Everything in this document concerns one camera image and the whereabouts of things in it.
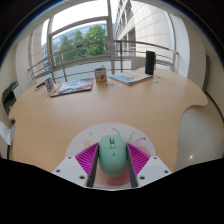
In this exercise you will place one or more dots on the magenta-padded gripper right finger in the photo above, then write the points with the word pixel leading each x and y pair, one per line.
pixel 140 161

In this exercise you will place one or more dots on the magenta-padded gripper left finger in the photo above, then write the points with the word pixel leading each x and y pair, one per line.
pixel 85 161

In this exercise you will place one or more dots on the mint green computer mouse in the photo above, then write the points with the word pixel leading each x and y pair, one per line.
pixel 113 156

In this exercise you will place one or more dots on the white pink printed mouse pad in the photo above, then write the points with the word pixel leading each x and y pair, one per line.
pixel 96 131

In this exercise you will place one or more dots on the red dark magazine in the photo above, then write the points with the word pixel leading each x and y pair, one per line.
pixel 73 87

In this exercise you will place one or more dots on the white chair with wooden legs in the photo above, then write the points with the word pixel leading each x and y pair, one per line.
pixel 6 131

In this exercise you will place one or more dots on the light blue open book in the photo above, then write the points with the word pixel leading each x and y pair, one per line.
pixel 130 78

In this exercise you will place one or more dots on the small dark flat device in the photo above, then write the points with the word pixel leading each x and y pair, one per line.
pixel 39 86

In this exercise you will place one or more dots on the black upright speaker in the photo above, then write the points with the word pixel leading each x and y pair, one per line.
pixel 150 62

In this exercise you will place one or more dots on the dark green door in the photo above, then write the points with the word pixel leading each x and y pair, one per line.
pixel 206 73

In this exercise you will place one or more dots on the metal balcony railing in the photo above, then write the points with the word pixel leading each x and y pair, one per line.
pixel 100 43

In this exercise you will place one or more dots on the green tree outside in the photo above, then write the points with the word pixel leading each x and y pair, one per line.
pixel 91 40

